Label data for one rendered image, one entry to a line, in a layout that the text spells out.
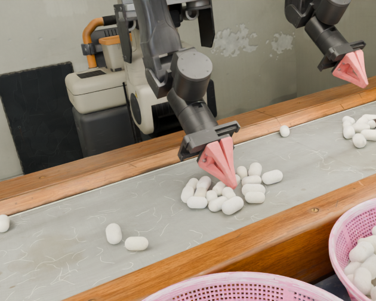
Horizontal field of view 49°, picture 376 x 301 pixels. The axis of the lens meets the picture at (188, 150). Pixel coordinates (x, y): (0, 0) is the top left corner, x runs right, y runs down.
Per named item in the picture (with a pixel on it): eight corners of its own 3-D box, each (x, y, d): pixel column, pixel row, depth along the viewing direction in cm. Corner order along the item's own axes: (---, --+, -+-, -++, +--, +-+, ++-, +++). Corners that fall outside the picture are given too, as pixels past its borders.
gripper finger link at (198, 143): (253, 173, 63) (225, 126, 67) (214, 187, 61) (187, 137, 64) (240, 192, 69) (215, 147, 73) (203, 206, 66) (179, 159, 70)
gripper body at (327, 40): (368, 45, 92) (349, 22, 95) (333, 54, 88) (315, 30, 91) (353, 64, 97) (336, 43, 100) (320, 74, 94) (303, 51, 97)
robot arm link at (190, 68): (184, 64, 79) (144, 77, 76) (193, 18, 69) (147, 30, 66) (215, 111, 74) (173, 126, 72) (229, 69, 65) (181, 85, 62)
